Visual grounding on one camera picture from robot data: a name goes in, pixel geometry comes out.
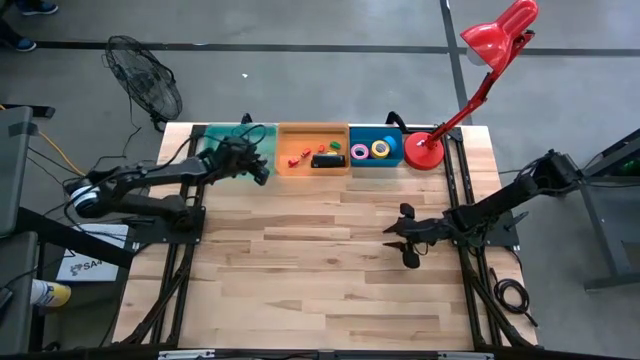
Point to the silver metal bracket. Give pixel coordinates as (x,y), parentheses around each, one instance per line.
(462,356)
(186,354)

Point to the yellow and white spray can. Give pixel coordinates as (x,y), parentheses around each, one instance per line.
(55,295)

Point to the pink tape roll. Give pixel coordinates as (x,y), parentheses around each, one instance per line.
(353,151)

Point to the red desk lamp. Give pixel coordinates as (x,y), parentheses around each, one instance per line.
(495,35)

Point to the black floor fan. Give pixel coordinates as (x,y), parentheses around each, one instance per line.
(145,80)

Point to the blue plastic bin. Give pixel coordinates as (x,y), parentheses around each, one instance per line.
(370,134)

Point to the light blue tape roll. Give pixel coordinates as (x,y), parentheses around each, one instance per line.
(392,142)

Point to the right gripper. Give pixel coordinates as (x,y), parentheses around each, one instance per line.
(430,232)

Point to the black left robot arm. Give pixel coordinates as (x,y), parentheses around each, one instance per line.
(150,172)

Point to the yellow tape roll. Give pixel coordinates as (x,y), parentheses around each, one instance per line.
(373,149)

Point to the teal plastic bin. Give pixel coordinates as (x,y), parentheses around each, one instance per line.
(215,132)

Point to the black metal strut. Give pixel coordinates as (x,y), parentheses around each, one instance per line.
(75,240)

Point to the orange plastic bin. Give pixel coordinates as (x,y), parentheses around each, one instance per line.
(300,135)

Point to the grey cart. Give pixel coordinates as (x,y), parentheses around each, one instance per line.
(15,165)

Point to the person's foot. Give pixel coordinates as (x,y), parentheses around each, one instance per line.
(24,44)
(39,7)

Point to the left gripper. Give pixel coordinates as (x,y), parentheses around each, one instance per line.
(240,157)

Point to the small green stapler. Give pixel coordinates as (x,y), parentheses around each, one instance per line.
(335,145)

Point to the white paper sign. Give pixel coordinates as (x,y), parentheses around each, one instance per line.
(90,265)

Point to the dark grey desk frame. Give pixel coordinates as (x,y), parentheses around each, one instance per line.
(600,230)

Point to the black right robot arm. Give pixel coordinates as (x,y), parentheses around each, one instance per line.
(500,200)

